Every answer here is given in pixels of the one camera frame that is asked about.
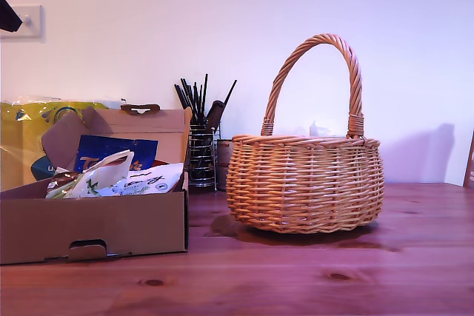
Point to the yellow plastic bag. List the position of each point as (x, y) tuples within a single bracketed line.
[(22, 138)]

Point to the blue Terry's orange egg bag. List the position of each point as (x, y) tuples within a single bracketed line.
[(111, 146)]

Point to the white Galaxy egg bag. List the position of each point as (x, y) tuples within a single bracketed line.
[(155, 181)]

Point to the white green chocolate egg bag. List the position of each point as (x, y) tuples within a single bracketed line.
[(100, 180)]

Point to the clear measuring jar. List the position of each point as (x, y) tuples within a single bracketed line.
[(224, 168)]

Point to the brown cardboard box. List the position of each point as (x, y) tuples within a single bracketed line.
[(111, 220)]

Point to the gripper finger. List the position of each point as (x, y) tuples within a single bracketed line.
[(7, 16)]

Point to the white light switch plate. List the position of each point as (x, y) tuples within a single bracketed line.
[(32, 27)]

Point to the thin black stick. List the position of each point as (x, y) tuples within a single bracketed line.
[(187, 94), (181, 99), (229, 93), (196, 97), (205, 94)]

